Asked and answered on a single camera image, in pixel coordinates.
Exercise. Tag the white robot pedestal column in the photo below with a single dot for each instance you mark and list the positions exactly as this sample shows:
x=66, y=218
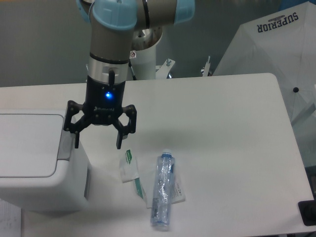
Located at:
x=142, y=62

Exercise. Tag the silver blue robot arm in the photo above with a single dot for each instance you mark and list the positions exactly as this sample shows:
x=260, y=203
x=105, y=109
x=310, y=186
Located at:
x=113, y=24

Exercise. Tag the printed paper sheet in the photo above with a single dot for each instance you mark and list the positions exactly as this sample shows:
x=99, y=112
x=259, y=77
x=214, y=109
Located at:
x=10, y=220

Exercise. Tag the white push-lid trash can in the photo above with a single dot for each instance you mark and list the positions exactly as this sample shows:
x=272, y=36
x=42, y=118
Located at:
x=41, y=170

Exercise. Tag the crushed clear plastic bottle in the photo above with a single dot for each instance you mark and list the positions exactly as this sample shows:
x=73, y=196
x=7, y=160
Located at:
x=163, y=188

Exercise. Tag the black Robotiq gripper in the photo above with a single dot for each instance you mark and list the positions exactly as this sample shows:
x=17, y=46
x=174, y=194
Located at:
x=105, y=103

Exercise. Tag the white metal base frame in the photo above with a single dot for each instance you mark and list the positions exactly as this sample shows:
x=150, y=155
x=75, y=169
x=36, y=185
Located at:
x=163, y=67

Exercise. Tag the white green wrapper packet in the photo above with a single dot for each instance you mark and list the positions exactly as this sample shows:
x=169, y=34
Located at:
x=128, y=167

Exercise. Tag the white Superior umbrella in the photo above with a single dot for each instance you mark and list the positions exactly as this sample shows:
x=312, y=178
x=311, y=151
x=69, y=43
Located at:
x=283, y=44

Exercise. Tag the clear plastic bag with label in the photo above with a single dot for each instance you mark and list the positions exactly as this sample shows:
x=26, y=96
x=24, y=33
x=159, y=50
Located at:
x=145, y=183

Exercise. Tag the black device at table edge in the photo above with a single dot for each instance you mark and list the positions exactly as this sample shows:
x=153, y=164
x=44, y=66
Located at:
x=308, y=212

